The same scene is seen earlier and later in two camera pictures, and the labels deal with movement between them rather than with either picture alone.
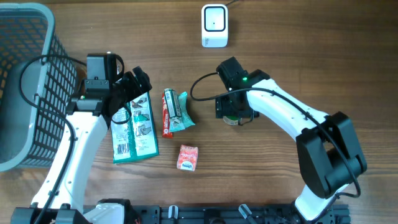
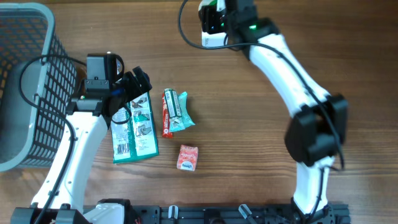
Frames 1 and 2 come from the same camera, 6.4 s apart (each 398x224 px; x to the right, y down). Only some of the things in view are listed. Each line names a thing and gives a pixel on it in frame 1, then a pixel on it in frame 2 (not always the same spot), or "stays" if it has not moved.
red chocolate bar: [165, 119] stays
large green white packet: [133, 131] stays
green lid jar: [231, 119] → [213, 3]
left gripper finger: [142, 78] stays
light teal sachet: [185, 120] stays
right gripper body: [228, 107] → [216, 22]
